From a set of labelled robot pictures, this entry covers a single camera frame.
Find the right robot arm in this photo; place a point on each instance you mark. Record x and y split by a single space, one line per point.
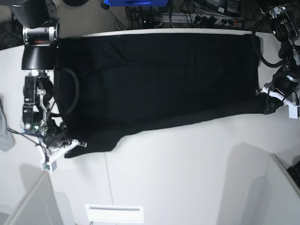
40 33

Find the black T-shirt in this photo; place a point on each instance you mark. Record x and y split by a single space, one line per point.
134 83

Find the white power strip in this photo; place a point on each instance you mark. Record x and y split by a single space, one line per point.
205 20

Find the grey cloth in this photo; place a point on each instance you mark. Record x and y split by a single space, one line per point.
7 140

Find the black keyboard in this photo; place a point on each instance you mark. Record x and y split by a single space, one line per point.
294 172

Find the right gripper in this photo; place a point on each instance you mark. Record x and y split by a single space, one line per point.
57 136

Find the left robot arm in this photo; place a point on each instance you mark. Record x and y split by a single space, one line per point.
275 12

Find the blue box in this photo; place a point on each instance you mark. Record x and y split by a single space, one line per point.
135 3

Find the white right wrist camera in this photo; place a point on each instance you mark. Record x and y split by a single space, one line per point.
50 155

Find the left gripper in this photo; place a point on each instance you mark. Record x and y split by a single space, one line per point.
285 81

